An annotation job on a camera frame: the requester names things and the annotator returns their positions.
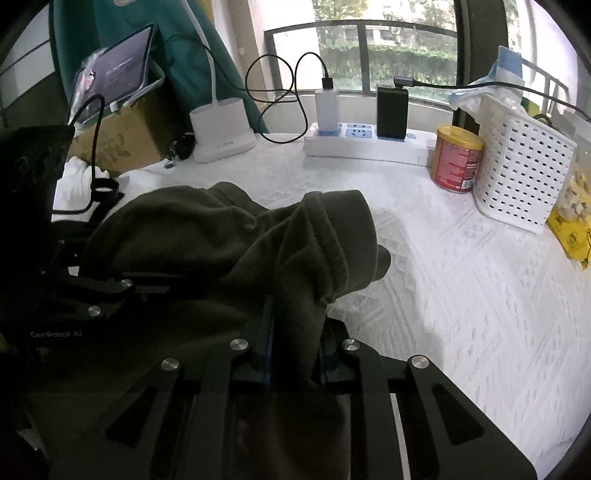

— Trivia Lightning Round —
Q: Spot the black keychain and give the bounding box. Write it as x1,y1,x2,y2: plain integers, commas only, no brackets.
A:
164,134,197,169

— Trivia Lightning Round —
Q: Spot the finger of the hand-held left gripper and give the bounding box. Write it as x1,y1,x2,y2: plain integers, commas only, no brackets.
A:
55,272,174,324

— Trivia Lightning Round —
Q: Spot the teal curtain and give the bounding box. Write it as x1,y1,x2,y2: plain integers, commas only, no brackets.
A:
48,0,271,134

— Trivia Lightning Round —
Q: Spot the white desk lamp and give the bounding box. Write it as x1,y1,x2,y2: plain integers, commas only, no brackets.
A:
187,0,257,163

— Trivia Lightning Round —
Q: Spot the white crumpled paper towel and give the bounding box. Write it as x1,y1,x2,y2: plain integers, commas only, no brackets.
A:
52,157,134,222

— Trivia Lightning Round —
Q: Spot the light blue packet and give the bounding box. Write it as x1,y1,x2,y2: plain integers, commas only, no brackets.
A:
448,45,527,112

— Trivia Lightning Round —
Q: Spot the black cable of white charger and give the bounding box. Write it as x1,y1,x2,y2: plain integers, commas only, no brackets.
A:
245,53,334,144

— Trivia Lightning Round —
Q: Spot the white perforated plastic basket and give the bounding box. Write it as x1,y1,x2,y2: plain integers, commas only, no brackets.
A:
472,95,578,234

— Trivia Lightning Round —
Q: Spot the clear jar with yellow pieces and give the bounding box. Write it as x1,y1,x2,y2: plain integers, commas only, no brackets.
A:
556,134,591,222

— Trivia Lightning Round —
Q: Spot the brown cardboard box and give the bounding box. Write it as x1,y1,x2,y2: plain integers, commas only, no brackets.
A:
67,62,178,178

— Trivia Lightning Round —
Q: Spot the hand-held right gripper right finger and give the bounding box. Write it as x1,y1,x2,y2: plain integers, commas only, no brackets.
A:
316,316,539,480

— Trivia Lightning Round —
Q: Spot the dark olive garment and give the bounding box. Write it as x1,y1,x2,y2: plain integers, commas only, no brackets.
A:
78,181,392,480

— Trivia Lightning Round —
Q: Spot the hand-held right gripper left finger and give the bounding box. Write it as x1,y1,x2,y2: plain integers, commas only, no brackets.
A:
48,295,278,480

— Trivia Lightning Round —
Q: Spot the white power strip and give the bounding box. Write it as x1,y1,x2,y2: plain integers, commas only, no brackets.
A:
304,121,437,166

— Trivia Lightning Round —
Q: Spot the tablet with dark screen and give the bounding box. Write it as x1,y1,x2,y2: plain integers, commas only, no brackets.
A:
69,23,160,123

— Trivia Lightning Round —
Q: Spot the white charger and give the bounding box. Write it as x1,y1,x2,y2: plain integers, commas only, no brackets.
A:
315,88,340,132

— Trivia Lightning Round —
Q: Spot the black balcony railing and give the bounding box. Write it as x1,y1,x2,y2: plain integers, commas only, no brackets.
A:
264,21,568,107

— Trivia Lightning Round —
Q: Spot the clear plastic wrapper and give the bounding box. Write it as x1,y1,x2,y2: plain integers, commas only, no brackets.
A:
74,48,114,109

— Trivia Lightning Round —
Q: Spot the black charger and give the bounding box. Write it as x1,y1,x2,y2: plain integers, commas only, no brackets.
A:
376,85,409,138

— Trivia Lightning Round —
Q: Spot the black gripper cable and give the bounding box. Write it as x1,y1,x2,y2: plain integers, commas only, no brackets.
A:
51,95,107,215

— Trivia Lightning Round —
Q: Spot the yellow plastic bag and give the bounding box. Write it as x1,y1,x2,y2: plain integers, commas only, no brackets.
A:
547,203,591,271

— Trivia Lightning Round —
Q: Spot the red can yellow lid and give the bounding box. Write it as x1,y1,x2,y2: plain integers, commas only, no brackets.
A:
430,124,485,193

